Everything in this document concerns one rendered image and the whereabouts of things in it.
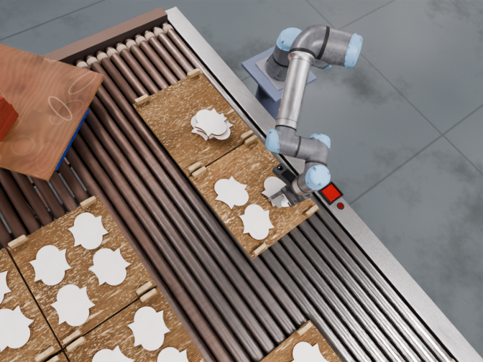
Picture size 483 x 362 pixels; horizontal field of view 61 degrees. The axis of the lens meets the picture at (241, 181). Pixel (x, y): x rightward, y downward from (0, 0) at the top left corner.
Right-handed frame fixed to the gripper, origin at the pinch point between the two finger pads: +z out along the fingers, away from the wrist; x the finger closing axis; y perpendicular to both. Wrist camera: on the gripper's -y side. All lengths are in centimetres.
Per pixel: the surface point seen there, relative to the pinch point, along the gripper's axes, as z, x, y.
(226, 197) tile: 2.2, -18.8, -9.8
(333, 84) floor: 108, 137, -39
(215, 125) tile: 5.7, -4.3, -37.4
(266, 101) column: 35, 38, -40
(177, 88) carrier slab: 17, -5, -62
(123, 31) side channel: 25, -8, -101
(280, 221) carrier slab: -1.7, -7.2, 10.0
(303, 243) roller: -3.0, -4.8, 21.9
